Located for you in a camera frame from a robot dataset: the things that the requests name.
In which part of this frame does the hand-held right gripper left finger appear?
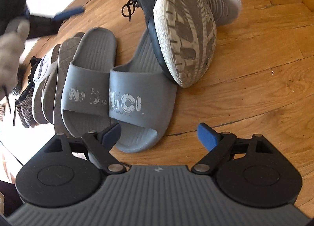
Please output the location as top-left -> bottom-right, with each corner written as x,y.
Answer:
44,123 -> 127,175

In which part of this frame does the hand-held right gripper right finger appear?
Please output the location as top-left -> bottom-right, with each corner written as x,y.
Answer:
191,123 -> 275,175

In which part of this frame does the white slide sandal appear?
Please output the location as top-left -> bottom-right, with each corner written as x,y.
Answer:
196,0 -> 242,26
32,31 -> 85,134

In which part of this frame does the grey printed slide sandal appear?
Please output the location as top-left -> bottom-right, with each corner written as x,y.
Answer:
108,29 -> 177,153
60,27 -> 118,138

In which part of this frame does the person's left hand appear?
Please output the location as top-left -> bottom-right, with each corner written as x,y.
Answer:
0,19 -> 30,89

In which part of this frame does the black mesh sneaker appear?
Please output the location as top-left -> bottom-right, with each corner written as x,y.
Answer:
13,56 -> 43,128

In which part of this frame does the navy sneaker with white sole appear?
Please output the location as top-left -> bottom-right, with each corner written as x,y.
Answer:
122,0 -> 217,89

